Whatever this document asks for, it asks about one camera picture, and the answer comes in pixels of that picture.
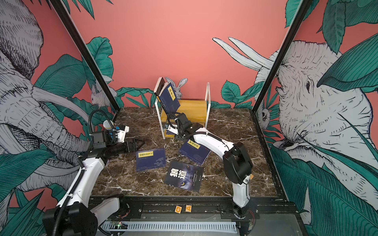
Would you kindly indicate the black frame post right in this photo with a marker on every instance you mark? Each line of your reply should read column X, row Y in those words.
column 292, row 31

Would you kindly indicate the orange tag G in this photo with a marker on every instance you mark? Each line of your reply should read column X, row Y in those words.
column 178, row 209

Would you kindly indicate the blue teal microphone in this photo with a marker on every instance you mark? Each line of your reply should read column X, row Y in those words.
column 108, row 125

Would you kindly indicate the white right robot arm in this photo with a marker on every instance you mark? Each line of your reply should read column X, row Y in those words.
column 237, row 164

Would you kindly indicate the white slotted cable duct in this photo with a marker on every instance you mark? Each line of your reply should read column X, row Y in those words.
column 162, row 226

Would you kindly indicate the black frame post left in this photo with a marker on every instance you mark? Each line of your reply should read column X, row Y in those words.
column 71, row 28

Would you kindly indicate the orange tag A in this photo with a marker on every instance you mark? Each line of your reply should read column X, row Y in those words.
column 188, row 208

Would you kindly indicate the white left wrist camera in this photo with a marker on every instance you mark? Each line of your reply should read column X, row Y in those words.
column 121, row 132

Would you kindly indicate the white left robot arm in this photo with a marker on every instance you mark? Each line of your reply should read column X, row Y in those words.
column 72, row 215

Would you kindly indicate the black frame post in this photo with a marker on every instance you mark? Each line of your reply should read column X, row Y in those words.
column 71, row 28
column 292, row 31

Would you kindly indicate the white metal wooden shelf rack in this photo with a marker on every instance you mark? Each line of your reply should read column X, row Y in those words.
column 197, row 111

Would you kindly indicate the dark wolf cover book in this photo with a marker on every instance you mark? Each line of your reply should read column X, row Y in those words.
column 184, row 176

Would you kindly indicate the purple portrait book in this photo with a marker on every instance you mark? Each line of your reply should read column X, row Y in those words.
column 171, row 130

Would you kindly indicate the dark brown book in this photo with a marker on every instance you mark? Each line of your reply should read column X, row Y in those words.
column 157, row 90

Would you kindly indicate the blue book yellow label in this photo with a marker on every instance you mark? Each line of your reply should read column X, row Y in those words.
column 150, row 159
column 195, row 152
column 169, row 99

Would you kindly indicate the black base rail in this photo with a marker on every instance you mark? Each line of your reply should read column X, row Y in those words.
column 224, row 206

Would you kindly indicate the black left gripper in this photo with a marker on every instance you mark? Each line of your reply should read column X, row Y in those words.
column 132, row 144

